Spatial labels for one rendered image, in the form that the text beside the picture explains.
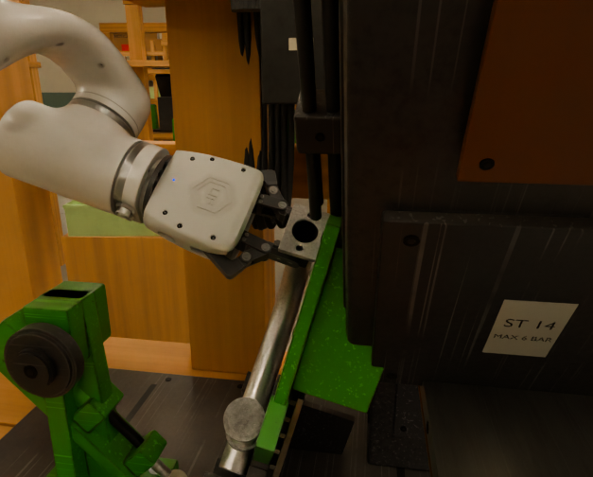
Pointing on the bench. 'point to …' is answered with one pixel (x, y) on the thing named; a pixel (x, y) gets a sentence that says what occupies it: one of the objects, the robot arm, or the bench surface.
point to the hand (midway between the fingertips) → (295, 238)
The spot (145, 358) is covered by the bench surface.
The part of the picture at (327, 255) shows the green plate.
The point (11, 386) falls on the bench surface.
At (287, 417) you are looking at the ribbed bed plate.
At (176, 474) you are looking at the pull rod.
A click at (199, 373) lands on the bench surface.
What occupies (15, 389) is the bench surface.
